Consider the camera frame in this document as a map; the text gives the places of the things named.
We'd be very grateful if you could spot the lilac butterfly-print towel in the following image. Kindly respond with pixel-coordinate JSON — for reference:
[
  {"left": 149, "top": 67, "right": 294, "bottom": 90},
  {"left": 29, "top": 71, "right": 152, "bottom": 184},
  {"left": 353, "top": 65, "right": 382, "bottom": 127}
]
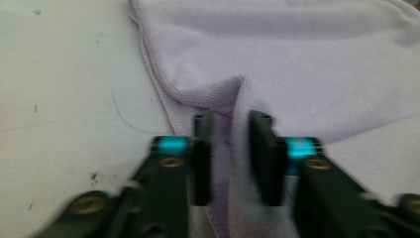
[{"left": 128, "top": 0, "right": 420, "bottom": 238}]

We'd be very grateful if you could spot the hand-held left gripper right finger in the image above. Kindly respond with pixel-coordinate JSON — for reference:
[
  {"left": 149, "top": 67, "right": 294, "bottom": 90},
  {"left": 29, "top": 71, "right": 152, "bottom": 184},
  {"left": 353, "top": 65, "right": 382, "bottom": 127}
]
[{"left": 249, "top": 110, "right": 384, "bottom": 238}]

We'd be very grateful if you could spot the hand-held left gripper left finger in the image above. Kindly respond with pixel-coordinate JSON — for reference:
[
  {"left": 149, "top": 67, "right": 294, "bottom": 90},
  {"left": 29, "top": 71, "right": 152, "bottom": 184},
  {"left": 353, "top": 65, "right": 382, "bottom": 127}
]
[{"left": 132, "top": 113, "right": 214, "bottom": 238}]

